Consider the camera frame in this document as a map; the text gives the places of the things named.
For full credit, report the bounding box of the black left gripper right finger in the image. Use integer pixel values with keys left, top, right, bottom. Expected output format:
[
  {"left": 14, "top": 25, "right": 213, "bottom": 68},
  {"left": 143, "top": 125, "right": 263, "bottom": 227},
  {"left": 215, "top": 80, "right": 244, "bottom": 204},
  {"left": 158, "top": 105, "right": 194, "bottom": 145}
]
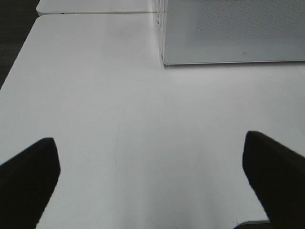
[{"left": 242, "top": 131, "right": 305, "bottom": 229}]

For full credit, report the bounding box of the white microwave door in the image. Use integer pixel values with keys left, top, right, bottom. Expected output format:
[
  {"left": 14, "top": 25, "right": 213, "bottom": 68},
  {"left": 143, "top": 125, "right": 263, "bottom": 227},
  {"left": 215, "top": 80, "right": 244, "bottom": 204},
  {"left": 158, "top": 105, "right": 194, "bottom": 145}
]
[{"left": 158, "top": 0, "right": 305, "bottom": 64}]

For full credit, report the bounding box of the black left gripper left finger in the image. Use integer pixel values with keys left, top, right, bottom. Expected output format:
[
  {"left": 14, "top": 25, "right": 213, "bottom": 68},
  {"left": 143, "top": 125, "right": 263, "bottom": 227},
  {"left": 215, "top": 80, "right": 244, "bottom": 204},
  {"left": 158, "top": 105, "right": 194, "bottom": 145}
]
[{"left": 0, "top": 137, "right": 61, "bottom": 229}]

